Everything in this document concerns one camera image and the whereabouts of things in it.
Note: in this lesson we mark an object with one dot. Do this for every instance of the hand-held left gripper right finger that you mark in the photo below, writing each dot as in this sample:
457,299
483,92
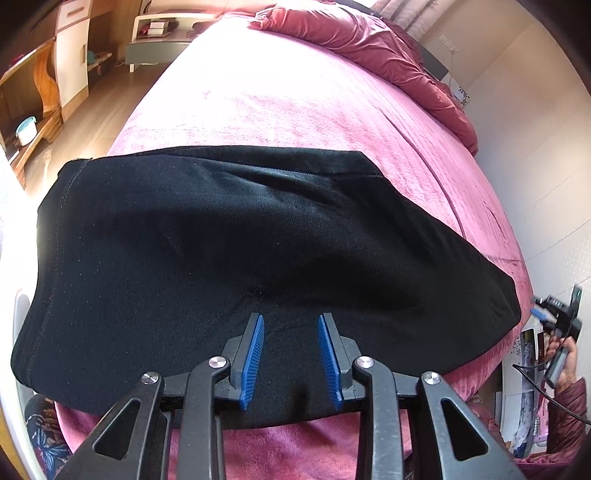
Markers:
328,360

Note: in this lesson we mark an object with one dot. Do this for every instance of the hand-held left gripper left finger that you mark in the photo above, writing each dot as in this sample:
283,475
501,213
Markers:
253,355

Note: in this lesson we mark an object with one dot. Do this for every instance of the black pants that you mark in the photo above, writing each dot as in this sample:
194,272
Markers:
184,240

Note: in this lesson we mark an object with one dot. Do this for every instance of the person's right forearm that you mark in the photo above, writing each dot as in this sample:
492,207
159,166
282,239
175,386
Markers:
575,415

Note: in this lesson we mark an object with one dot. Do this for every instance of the person's right hand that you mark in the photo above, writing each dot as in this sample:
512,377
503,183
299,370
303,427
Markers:
571,364

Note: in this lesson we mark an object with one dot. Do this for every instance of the white printed paper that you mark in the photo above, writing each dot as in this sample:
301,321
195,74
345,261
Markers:
526,392

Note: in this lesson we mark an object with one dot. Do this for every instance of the floral patterned clothing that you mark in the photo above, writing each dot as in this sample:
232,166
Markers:
46,438

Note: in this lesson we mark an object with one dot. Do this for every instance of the white floral printed panel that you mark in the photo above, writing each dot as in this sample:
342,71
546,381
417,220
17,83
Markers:
463,97

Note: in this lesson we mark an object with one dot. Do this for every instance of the pink bed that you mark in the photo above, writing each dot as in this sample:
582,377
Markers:
300,101

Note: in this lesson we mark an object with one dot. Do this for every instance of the dark headboard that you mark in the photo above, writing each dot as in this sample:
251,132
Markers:
434,64

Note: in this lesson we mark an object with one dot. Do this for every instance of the white bedside table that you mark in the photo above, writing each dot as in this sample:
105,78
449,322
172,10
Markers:
152,50

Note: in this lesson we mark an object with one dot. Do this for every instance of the red quilt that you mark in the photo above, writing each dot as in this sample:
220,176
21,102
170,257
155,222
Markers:
369,41

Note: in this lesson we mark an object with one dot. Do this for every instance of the patterned curtain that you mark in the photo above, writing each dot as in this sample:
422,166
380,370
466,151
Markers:
406,18

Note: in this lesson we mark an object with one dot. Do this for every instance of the wooden cabinet with white doors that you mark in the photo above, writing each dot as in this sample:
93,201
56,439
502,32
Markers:
74,60

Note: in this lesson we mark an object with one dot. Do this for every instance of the low wooden desk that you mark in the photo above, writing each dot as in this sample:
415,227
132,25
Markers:
39,83

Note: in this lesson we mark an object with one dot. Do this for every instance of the white wall outlet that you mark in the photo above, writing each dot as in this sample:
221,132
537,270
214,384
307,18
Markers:
448,42

